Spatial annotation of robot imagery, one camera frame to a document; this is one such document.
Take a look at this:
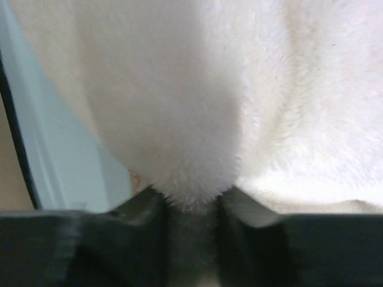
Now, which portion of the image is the cream fluffy cushion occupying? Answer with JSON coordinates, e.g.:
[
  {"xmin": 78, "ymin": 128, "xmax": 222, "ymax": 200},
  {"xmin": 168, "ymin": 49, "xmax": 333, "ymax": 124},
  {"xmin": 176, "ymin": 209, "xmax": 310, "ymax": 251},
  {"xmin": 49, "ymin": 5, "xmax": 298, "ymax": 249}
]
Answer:
[{"xmin": 8, "ymin": 1, "xmax": 382, "ymax": 211}]

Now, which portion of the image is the beige fabric pet tent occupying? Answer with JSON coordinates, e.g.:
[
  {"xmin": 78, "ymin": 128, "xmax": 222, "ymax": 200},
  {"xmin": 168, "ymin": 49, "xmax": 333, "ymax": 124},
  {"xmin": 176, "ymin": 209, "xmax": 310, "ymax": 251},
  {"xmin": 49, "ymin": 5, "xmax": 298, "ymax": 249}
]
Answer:
[{"xmin": 0, "ymin": 100, "xmax": 34, "ymax": 210}]

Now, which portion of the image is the black tent pole front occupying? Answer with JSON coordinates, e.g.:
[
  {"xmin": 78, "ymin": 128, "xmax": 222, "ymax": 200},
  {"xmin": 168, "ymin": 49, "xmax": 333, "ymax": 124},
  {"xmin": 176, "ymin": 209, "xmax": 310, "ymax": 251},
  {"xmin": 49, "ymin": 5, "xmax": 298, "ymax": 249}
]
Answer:
[{"xmin": 1, "ymin": 56, "xmax": 41, "ymax": 209}]

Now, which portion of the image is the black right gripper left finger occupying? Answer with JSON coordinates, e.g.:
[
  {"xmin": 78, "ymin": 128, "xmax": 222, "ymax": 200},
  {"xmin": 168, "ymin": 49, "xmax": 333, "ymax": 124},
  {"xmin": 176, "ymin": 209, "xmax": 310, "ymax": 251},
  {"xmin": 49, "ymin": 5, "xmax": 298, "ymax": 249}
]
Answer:
[{"xmin": 1, "ymin": 188, "xmax": 166, "ymax": 286}]

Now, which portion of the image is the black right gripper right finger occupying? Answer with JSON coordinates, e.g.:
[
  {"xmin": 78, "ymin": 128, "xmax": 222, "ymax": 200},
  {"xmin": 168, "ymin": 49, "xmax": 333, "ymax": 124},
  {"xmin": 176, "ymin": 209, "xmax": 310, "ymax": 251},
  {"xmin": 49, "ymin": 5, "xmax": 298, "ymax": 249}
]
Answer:
[{"xmin": 217, "ymin": 188, "xmax": 382, "ymax": 286}]

